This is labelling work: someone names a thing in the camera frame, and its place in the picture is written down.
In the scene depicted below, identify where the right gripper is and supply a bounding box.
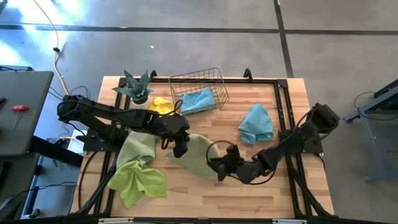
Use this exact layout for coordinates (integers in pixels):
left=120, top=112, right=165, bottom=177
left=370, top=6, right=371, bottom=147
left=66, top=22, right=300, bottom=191
left=213, top=144, right=247, bottom=182

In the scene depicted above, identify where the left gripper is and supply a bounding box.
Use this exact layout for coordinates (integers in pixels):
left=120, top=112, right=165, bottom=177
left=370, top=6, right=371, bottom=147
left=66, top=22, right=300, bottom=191
left=161, top=114, right=192, bottom=159

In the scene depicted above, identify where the blue microfiber towel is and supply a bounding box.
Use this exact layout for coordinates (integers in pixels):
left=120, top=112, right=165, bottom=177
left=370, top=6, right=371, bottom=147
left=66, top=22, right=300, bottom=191
left=180, top=86, right=216, bottom=114
left=238, top=103, right=274, bottom=146

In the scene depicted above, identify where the pale green microfiber towel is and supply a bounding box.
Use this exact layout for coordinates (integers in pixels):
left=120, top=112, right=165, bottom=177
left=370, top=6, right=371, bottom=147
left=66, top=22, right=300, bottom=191
left=116, top=130, right=159, bottom=170
left=165, top=133, right=221, bottom=180

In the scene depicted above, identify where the wire mesh basket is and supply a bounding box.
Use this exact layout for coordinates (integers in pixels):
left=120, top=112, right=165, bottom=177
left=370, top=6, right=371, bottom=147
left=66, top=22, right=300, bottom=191
left=169, top=67, right=230, bottom=116

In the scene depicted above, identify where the yellow microfiber towel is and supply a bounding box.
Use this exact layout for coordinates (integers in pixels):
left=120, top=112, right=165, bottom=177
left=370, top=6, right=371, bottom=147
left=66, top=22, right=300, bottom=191
left=148, top=96, right=177, bottom=116

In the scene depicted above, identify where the lime green microfiber towel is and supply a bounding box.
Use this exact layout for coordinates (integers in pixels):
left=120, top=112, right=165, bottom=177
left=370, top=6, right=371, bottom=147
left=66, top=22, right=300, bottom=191
left=107, top=160, right=168, bottom=208

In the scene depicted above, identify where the potted plant in white pot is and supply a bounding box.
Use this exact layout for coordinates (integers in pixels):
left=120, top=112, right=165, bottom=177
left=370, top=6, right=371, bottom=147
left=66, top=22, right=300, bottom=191
left=112, top=69, right=154, bottom=111

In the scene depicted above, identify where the black diagonal beam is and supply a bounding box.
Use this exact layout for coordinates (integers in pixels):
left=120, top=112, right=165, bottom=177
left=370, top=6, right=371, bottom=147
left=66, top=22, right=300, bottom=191
left=28, top=135, right=84, bottom=168

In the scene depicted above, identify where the blue-grey metal stand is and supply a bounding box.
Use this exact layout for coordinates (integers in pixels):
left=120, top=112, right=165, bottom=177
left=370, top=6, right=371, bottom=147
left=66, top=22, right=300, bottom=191
left=343, top=79, right=398, bottom=184

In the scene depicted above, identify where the grey side table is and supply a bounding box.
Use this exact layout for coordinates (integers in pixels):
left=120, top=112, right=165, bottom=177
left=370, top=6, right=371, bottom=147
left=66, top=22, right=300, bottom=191
left=0, top=70, right=54, bottom=156

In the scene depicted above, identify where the black flat device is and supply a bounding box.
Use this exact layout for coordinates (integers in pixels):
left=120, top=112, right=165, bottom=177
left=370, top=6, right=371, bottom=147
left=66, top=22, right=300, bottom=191
left=0, top=64, right=34, bottom=72

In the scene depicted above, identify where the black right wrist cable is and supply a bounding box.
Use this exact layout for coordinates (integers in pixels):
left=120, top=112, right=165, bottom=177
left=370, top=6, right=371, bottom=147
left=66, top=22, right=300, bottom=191
left=206, top=140, right=238, bottom=170

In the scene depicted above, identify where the silver frame end plate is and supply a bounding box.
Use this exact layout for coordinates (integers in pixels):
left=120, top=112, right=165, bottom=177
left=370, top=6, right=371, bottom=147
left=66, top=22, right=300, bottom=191
left=272, top=219, right=308, bottom=224
left=98, top=217, right=134, bottom=224

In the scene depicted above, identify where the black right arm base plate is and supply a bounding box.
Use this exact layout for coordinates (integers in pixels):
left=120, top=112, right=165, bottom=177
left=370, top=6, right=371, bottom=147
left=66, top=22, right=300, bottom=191
left=279, top=129, right=324, bottom=155

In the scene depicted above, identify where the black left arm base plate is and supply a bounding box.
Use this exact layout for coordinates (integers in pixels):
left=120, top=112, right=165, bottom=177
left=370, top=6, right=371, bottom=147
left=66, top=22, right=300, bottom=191
left=75, top=127, right=125, bottom=153

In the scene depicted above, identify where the black aluminium table frame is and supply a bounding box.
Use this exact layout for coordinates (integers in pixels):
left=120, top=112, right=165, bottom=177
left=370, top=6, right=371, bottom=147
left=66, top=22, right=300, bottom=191
left=70, top=67, right=335, bottom=223

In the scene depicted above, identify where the yellow extension cable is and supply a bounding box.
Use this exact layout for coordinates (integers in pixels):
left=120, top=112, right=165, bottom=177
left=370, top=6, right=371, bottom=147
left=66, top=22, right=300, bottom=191
left=32, top=0, right=72, bottom=98

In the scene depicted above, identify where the red-handled tool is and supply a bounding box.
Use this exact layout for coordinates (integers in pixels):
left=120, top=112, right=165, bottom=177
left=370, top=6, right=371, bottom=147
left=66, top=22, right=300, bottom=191
left=9, top=105, right=30, bottom=131

